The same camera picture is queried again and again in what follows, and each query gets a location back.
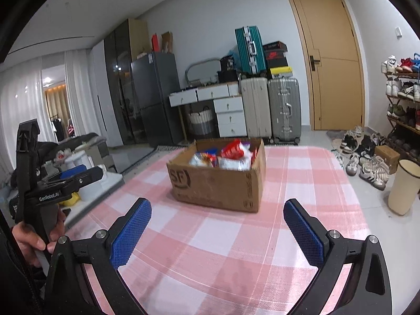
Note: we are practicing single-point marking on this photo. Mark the red chocolate cookie packet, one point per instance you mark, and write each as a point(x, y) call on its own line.
point(213, 153)

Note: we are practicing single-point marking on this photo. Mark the clothes rack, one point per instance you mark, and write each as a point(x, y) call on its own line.
point(59, 124)

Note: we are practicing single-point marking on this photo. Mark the flat black box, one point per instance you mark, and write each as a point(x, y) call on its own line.
point(228, 76)

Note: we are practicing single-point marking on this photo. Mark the wooden cabinet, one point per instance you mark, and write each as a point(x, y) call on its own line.
point(137, 36)

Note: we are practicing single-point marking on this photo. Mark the red and white snack packet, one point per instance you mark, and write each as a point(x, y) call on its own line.
point(254, 153)

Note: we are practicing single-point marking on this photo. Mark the wooden door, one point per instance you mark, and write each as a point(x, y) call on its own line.
point(331, 88)

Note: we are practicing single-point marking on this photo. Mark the red and black shoe box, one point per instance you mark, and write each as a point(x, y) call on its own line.
point(275, 55)

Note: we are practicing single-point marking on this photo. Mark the white side table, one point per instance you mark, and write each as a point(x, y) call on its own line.
point(105, 183)

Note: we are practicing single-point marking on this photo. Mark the pink checked tablecloth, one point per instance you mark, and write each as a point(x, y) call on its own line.
point(229, 242)

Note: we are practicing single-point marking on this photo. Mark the blue plastic bag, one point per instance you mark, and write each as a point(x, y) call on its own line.
point(232, 53)

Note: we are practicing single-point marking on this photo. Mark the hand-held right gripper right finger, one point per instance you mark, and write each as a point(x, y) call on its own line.
point(303, 233)

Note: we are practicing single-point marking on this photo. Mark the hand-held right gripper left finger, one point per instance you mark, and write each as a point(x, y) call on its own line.
point(131, 233)

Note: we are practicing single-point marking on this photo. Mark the teal suitcase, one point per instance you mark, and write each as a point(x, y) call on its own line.
point(249, 49)

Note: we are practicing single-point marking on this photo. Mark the black jacket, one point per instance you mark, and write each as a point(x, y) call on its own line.
point(49, 151)

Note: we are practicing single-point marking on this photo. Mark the white curtain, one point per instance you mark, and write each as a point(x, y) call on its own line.
point(78, 88)

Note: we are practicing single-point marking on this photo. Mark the cream trash bin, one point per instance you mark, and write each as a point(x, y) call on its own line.
point(402, 190)

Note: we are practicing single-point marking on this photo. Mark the dotted floor rug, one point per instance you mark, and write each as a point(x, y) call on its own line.
point(144, 157)

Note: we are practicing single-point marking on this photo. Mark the red and white plastic bag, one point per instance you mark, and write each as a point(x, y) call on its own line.
point(62, 156)

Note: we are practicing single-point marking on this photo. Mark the yellow object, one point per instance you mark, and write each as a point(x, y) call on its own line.
point(73, 199)

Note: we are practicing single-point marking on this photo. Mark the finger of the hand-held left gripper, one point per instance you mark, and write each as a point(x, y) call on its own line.
point(88, 175)
point(73, 172)

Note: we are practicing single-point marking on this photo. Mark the grey refrigerator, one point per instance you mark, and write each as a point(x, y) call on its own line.
point(157, 88)

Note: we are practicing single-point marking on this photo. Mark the white pot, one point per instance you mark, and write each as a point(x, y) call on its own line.
point(77, 160)

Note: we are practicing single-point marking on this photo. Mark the flat brown cardboard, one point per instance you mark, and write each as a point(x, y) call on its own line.
point(166, 42)

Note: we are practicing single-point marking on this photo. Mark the silver and red snack packet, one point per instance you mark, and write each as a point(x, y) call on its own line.
point(233, 147)
point(197, 159)
point(234, 164)

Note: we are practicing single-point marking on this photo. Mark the yellow and black shoe box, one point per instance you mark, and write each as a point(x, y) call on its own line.
point(281, 71)

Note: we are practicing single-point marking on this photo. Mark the white drawer desk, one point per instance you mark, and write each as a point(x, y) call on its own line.
point(229, 105)

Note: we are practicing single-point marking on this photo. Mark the pile of sneakers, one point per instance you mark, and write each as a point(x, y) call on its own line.
point(372, 170)

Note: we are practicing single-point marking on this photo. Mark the beige suitcase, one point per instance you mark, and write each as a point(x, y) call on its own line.
point(256, 105)

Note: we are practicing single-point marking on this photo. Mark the person's left hand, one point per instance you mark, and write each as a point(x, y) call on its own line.
point(26, 239)

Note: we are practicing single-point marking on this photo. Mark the brown cardboard box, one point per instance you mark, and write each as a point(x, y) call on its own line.
point(210, 187)

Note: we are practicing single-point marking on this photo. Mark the dark glass wardrobe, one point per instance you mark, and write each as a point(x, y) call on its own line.
point(116, 72)

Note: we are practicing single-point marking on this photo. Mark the white wall switch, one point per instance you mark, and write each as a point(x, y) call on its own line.
point(399, 31)

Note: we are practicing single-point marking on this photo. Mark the person's left forearm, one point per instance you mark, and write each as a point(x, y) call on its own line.
point(13, 279)

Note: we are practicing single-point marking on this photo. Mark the small cardboard box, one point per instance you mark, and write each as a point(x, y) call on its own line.
point(387, 156)

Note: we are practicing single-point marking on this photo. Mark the wooden shoe rack with shoes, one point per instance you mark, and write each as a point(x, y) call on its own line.
point(393, 87)

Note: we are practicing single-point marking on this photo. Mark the oval mirror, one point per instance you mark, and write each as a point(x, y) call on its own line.
point(200, 69)

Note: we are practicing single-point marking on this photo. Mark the door mat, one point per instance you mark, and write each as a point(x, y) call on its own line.
point(333, 134)

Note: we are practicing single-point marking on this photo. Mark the silver suitcase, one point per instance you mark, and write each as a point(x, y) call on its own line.
point(283, 105)

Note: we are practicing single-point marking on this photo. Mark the woven laundry basket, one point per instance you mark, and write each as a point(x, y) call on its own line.
point(201, 121)

